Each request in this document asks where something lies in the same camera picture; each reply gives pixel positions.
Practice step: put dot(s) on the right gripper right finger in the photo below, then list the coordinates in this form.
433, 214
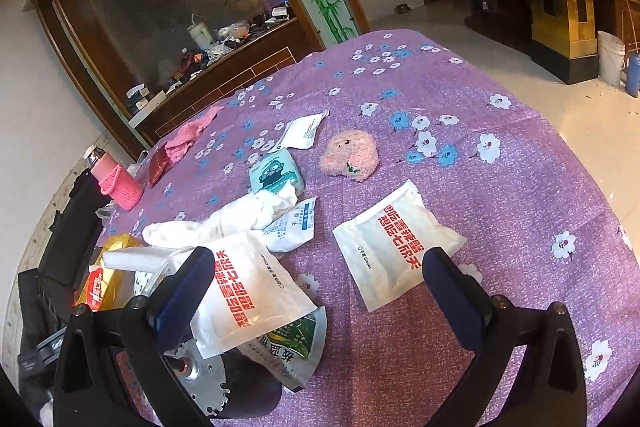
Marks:
549, 388

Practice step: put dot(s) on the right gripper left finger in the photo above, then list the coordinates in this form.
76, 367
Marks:
88, 388

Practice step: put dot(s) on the white glove packet red text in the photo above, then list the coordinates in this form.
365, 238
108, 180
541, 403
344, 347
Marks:
384, 246

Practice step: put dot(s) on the white towel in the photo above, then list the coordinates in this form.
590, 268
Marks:
253, 211

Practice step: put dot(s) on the gold storage box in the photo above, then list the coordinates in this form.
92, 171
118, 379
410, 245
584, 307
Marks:
100, 289

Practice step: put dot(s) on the black bag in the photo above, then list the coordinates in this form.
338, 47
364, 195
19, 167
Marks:
47, 293

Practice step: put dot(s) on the green white snack bag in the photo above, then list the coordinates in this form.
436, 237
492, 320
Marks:
293, 352

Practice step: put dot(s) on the pink bottle knitted sleeve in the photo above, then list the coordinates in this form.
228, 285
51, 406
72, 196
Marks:
114, 179

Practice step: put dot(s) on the red satin pouch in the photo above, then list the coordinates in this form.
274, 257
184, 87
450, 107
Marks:
159, 164

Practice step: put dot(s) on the blue white wipe packet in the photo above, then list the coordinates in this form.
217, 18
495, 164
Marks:
292, 230

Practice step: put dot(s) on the pink cloth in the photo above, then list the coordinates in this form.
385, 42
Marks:
177, 147

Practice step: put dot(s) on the teal tissue pack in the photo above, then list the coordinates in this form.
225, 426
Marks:
274, 171

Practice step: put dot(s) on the purple floral tablecloth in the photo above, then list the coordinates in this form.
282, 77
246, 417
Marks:
538, 228

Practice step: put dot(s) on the pink fluffy plush toy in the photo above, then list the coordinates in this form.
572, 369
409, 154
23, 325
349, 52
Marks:
352, 154

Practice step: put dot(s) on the small white sachet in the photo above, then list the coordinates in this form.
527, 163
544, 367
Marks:
300, 133

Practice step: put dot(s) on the blue thermos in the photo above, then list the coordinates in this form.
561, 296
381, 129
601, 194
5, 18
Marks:
633, 75

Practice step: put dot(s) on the white plastic bucket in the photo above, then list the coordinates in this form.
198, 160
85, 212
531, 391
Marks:
611, 53

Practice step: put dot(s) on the wooden sideboard cabinet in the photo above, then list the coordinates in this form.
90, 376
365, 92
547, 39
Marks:
285, 45

